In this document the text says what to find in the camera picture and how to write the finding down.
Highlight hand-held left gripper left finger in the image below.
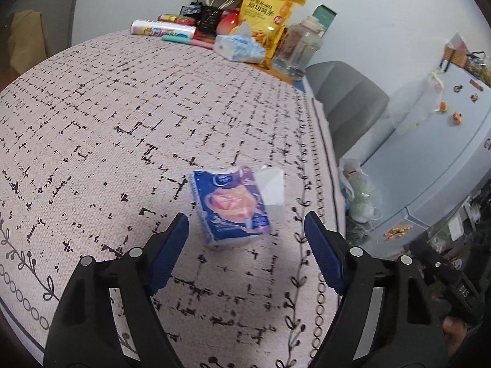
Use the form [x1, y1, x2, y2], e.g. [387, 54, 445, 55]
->
[43, 212, 190, 368]

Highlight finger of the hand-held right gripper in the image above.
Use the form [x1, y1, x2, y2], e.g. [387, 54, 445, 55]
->
[408, 238, 446, 278]

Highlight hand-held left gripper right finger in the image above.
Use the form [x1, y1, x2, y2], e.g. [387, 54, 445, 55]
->
[304, 211, 449, 368]

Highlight blue snack packet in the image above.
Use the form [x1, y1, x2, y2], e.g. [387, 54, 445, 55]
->
[190, 167, 273, 252]

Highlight person's right hand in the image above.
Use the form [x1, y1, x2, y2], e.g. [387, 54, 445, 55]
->
[441, 316, 469, 353]

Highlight plastic bag of vegetables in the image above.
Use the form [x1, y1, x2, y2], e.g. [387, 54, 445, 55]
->
[339, 157, 384, 244]

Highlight pale blue fridge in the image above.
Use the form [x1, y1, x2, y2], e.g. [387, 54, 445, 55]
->
[361, 56, 491, 262]

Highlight clear hanging plastic bag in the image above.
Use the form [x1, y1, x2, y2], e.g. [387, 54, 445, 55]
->
[395, 71, 448, 136]

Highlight grey upholstered chair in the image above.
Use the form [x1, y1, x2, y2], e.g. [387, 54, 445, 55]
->
[305, 61, 390, 159]

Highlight orange blue place mat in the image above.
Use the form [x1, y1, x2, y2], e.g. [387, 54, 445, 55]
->
[265, 63, 307, 92]

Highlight brown wicker basket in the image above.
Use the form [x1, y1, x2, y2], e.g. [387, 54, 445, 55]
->
[441, 33, 491, 86]

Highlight clear glass jar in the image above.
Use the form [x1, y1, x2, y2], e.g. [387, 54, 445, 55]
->
[274, 15, 327, 79]

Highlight teal pink marker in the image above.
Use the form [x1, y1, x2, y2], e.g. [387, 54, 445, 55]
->
[161, 34, 214, 49]

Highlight blue white tissue pack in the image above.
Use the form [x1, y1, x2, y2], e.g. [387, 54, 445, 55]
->
[213, 23, 269, 64]

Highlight white chip tube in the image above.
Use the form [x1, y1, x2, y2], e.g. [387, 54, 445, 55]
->
[130, 19, 197, 39]

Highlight black mesh holder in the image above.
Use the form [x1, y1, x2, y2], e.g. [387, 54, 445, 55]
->
[195, 7, 225, 37]

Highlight green tall box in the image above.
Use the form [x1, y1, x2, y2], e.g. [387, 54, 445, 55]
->
[311, 5, 338, 40]

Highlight red yellow round container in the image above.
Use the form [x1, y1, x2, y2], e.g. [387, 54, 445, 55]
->
[217, 10, 242, 35]

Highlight yellow snack bag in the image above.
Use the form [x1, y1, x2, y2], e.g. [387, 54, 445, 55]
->
[240, 0, 307, 63]

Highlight grey door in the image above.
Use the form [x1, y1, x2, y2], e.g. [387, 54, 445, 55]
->
[6, 0, 85, 52]

